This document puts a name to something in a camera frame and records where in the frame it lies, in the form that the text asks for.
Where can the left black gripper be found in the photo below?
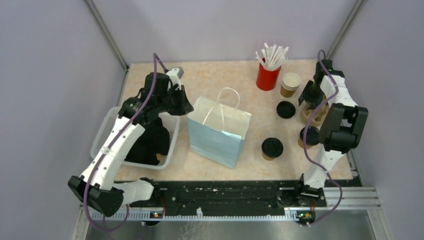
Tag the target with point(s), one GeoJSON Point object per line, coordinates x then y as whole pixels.
{"type": "Point", "coordinates": [185, 106]}

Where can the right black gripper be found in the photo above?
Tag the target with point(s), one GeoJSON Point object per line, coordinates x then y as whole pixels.
{"type": "Point", "coordinates": [305, 96]}

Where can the light blue paper bag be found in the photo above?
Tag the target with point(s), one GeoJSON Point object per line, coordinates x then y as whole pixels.
{"type": "Point", "coordinates": [218, 131]}

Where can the black plastic cup lid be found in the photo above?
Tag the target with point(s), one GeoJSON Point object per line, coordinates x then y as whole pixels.
{"type": "Point", "coordinates": [312, 135]}

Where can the brown paper coffee cup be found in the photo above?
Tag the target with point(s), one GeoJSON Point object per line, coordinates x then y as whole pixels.
{"type": "Point", "coordinates": [301, 144]}

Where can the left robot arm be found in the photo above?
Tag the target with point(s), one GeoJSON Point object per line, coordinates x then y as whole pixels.
{"type": "Point", "coordinates": [95, 186]}

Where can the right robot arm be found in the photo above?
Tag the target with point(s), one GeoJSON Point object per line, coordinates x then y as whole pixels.
{"type": "Point", "coordinates": [341, 129]}

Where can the stacked brown paper cups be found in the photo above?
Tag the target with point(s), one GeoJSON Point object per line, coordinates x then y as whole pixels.
{"type": "Point", "coordinates": [289, 84]}

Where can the stack of black lids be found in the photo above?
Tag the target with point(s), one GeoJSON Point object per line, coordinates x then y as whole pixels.
{"type": "Point", "coordinates": [285, 110]}

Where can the black cloth in basket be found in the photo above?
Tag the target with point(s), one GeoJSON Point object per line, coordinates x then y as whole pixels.
{"type": "Point", "coordinates": [151, 146]}

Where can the red ribbed straw cup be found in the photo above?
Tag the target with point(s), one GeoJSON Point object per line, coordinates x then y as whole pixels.
{"type": "Point", "coordinates": [266, 80]}

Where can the white wrapped straws bundle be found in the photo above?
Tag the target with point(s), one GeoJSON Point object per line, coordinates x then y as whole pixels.
{"type": "Point", "coordinates": [273, 57]}

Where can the clear plastic basket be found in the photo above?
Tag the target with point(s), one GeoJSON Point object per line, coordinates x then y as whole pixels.
{"type": "Point", "coordinates": [170, 122]}

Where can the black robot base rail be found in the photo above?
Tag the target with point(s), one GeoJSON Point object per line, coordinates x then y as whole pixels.
{"type": "Point", "coordinates": [230, 198]}

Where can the white toothed cable rail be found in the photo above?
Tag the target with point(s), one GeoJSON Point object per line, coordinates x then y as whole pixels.
{"type": "Point", "coordinates": [155, 214]}

